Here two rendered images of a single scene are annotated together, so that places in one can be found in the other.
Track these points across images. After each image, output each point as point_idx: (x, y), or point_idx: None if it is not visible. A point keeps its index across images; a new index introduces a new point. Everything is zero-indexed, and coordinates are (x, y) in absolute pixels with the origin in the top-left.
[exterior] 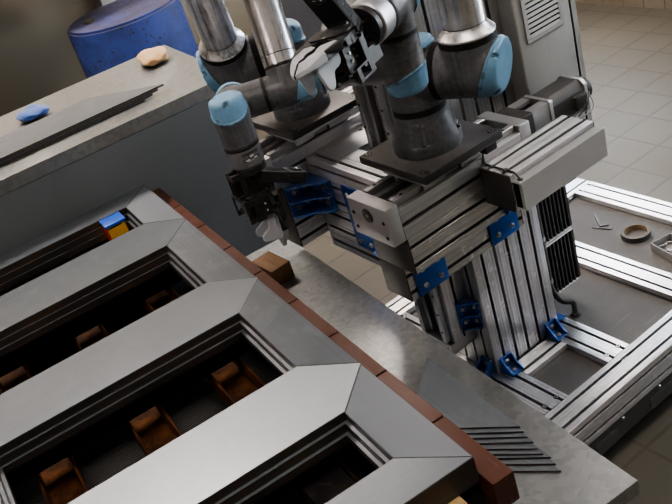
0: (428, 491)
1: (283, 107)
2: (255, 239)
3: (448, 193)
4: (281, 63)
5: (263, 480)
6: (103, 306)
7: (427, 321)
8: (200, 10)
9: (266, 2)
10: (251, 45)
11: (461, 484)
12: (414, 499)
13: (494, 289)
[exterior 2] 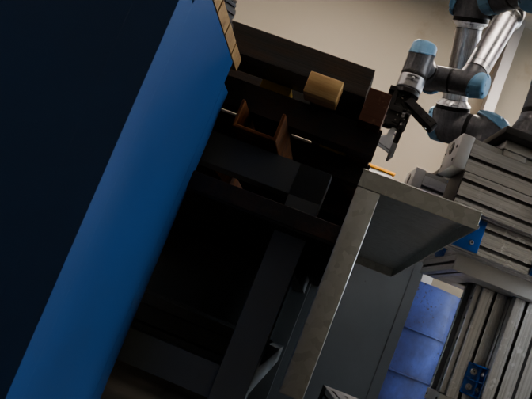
0: (327, 57)
1: (455, 89)
2: (374, 316)
3: (519, 174)
4: (474, 63)
5: (245, 78)
6: (258, 188)
7: (438, 380)
8: (455, 59)
9: (493, 36)
10: (469, 114)
11: (351, 82)
12: (314, 51)
13: (510, 372)
